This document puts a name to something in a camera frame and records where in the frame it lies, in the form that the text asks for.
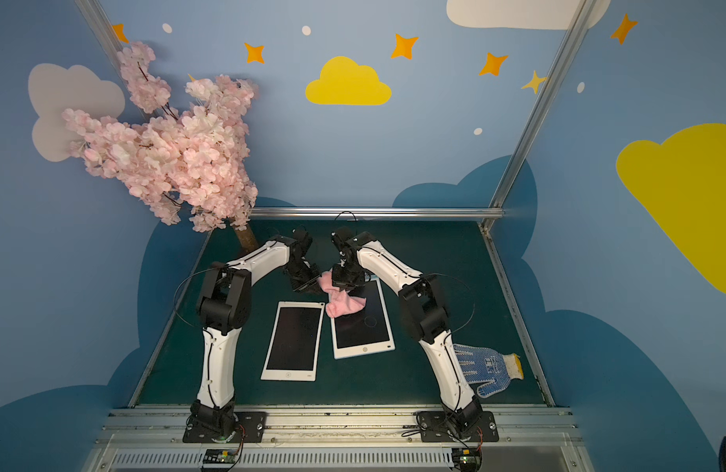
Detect aluminium post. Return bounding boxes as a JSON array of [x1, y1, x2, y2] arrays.
[[74, 0, 123, 72], [480, 0, 610, 236]]

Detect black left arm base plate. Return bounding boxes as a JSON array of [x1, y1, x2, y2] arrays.
[[182, 411, 268, 444]]

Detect pink cherry blossom tree crown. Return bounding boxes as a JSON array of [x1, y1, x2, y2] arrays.
[[62, 42, 258, 232]]

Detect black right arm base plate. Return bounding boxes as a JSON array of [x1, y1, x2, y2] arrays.
[[415, 410, 500, 444]]

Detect right rear aluminium post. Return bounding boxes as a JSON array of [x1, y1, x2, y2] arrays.
[[480, 0, 610, 236]]

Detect blue-edged white drawing tablet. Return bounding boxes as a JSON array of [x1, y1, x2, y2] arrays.
[[332, 275, 396, 360]]

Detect blue dotted work glove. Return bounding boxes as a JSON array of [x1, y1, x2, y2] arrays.
[[455, 344, 524, 399]]

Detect rear aluminium frame rail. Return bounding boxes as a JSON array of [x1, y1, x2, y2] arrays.
[[251, 206, 505, 220]]

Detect left green circuit board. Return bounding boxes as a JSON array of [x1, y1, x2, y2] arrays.
[[201, 448, 240, 470]]

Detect pink cloth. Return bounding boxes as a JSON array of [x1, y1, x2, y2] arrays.
[[318, 271, 366, 319]]

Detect right circuit board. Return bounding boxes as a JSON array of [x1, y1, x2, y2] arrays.
[[451, 448, 482, 472]]

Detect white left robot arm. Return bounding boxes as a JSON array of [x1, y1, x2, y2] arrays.
[[183, 228, 320, 444]]

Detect left rear aluminium post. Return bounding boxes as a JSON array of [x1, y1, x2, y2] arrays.
[[74, 0, 123, 72]]

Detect front aluminium rail bed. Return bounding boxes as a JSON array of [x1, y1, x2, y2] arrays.
[[83, 404, 594, 471]]

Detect rusty brown tree trunk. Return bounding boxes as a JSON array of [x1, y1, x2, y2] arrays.
[[234, 225, 259, 255]]

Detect right table edge rail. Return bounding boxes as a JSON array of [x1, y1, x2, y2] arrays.
[[480, 226, 557, 407]]

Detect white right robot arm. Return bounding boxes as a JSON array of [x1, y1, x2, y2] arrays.
[[331, 227, 483, 440]]

